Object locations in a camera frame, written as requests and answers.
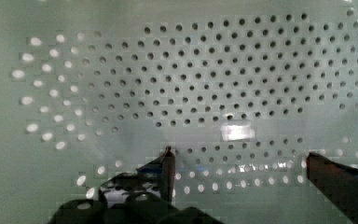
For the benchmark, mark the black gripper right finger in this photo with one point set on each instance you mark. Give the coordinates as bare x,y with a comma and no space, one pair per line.
337,182

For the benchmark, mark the green plastic strainer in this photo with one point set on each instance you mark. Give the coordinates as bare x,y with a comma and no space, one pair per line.
240,90

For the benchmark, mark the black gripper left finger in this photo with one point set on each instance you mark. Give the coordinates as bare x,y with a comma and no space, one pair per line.
155,177

